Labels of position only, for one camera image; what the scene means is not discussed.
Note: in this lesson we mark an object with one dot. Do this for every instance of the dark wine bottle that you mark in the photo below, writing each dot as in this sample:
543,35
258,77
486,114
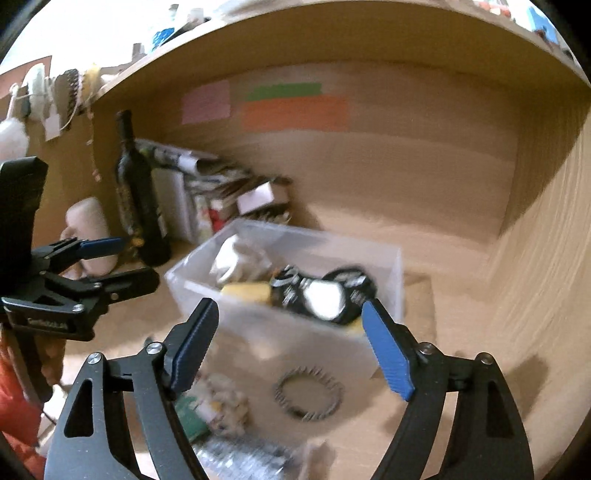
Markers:
138,198

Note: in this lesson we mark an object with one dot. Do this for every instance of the orange sticky note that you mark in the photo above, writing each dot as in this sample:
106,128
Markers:
295,114

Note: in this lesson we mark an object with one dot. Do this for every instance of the person's left hand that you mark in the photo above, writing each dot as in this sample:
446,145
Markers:
54,362

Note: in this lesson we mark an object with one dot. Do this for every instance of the silver foil packet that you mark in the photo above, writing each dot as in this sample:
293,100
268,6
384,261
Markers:
244,457

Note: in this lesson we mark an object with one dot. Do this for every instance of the white crumpled cloth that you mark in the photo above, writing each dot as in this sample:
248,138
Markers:
238,261

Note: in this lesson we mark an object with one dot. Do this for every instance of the white fluffy ball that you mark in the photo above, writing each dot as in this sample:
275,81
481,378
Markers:
13,138

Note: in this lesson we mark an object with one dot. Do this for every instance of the clear plastic storage box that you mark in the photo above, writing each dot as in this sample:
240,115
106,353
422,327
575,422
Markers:
277,341

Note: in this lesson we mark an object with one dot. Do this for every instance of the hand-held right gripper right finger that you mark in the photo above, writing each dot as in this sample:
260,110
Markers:
388,355

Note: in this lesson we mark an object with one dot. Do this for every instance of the green sticky note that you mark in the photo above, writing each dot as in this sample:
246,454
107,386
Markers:
284,91

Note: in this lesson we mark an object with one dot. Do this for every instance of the blue and white container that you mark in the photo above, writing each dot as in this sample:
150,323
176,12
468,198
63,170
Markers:
162,37

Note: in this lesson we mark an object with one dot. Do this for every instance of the stack of magazines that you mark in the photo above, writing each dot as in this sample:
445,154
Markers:
207,194

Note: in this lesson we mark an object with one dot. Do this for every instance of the wooden shelf unit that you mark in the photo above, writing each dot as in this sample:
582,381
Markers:
415,41

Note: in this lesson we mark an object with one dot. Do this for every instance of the black and white hanging brush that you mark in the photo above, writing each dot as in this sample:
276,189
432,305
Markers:
70,85

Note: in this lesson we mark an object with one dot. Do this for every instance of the yellow sponge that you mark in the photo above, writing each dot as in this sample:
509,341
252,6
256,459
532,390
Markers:
244,292

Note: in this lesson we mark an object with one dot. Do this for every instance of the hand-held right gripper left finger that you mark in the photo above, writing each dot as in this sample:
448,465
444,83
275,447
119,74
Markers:
196,346

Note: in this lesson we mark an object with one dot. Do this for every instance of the white ceramic mug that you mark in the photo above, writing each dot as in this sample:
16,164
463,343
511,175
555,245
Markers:
90,219

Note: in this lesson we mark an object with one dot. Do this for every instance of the pink sticky note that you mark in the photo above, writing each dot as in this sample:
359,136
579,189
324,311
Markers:
206,101

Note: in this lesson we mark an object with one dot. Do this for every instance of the blue box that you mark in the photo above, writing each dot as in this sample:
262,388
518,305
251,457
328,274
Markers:
544,25

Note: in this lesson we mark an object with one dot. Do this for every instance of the green packet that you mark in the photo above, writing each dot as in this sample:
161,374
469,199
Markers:
189,415

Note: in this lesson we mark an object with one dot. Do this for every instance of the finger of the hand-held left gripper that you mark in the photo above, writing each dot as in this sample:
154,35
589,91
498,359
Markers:
104,247
129,281

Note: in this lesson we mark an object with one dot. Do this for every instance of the beige fuzzy item with green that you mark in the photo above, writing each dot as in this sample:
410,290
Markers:
228,404

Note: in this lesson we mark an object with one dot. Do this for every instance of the white hanging plush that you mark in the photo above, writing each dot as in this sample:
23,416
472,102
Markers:
36,90

